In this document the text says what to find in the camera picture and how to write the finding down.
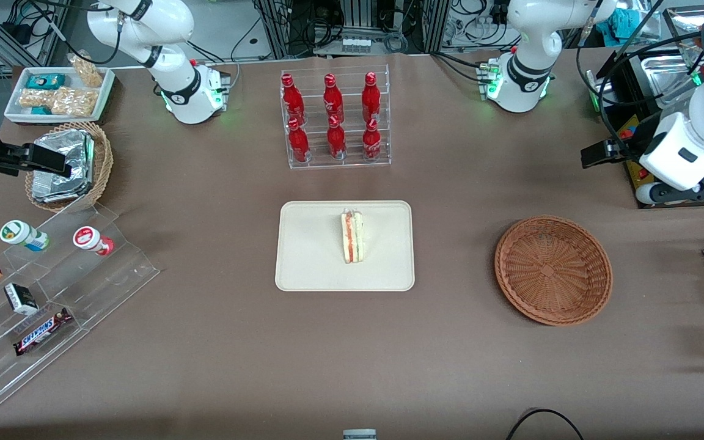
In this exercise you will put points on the small teal snack packet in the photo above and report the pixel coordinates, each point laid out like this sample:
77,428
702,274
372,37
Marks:
41,110

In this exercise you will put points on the grey device edge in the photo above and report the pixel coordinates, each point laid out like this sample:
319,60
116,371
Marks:
359,434

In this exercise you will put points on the red cola bottle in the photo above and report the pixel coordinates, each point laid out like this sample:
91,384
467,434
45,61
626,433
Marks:
298,143
332,101
292,101
371,142
337,140
371,98

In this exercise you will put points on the red lid yogurt bottle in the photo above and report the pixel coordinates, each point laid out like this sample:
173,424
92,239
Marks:
90,239

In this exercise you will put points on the clear bag of nuts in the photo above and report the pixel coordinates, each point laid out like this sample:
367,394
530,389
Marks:
87,70
34,98
74,102

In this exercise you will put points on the steel food pan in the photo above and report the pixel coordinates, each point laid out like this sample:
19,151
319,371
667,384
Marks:
663,76

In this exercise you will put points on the teal snack box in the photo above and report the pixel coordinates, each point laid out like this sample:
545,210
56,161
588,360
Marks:
45,81

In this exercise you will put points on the silver foil wrapped packages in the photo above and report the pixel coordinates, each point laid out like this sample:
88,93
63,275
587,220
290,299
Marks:
77,159

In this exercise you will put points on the black food warmer appliance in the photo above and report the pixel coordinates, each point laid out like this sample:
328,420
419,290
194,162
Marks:
627,91

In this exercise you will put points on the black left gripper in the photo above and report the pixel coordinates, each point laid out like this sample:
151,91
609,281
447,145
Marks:
627,150

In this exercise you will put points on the aluminium equipment rack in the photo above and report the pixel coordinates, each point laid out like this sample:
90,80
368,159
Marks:
352,18

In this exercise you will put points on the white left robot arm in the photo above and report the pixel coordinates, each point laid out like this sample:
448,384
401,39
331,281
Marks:
529,36

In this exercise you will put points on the beige rectangular tray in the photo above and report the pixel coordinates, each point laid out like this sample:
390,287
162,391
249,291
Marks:
309,245

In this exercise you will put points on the triangular sandwich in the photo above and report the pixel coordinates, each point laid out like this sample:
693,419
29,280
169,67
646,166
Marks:
352,238

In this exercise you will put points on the clear acrylic bottle rack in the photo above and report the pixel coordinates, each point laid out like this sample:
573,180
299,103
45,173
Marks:
352,165

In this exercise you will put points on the small black white carton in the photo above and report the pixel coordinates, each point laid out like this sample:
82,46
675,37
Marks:
21,299

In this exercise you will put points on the white power strip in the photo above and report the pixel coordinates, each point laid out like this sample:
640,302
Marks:
355,45

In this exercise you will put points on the clear acrylic stepped shelf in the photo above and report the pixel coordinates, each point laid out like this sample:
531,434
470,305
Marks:
101,287

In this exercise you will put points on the light tan wicker basket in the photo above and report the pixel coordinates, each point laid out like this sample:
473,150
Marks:
102,165

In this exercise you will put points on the round brown wicker basket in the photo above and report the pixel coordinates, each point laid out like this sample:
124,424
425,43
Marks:
529,293

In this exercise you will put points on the white rectangular snack tray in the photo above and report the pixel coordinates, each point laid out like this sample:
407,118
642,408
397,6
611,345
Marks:
16,113

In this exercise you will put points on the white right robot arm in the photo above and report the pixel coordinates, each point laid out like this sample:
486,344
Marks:
175,79

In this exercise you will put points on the snickers chocolate bar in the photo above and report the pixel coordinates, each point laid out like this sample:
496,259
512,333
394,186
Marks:
42,332

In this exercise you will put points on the green lid yogurt bottle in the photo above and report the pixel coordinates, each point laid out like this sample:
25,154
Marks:
19,234

